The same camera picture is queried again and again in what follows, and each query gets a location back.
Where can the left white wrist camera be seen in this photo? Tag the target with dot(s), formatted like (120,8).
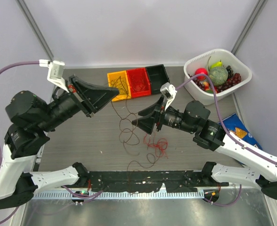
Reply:
(55,72)

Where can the green melon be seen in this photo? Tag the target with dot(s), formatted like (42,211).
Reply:
(218,75)

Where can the dark red grape bunch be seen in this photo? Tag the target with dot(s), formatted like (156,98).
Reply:
(234,80)

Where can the yellow plastic bin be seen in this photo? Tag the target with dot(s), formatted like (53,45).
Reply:
(120,81)

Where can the blue Doritos chip bag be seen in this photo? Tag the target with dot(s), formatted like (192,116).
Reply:
(235,125)

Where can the yellow-green pear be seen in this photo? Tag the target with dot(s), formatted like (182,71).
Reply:
(217,64)

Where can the white plastic basket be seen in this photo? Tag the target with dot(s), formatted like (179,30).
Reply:
(211,57)

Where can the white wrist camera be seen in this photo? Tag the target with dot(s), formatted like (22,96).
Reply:
(55,72)
(169,92)

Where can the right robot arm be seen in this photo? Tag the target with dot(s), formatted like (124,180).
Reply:
(260,169)

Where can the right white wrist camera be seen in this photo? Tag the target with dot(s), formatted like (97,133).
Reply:
(169,92)

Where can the small peach fruit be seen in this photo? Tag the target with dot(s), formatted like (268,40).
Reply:
(207,88)

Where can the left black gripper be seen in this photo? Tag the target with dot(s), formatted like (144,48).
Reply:
(92,97)

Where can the red plastic bin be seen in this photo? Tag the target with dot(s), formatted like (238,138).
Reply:
(139,82)

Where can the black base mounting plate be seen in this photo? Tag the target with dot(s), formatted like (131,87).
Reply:
(138,182)

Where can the black plastic bin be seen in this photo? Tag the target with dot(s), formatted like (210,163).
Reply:
(157,76)

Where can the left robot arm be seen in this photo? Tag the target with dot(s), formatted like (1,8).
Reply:
(32,118)

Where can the white slotted cable duct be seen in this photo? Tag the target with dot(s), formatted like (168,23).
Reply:
(162,194)

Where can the red apple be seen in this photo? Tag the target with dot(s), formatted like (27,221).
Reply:
(201,72)

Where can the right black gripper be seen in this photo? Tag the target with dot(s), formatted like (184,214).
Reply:
(147,123)

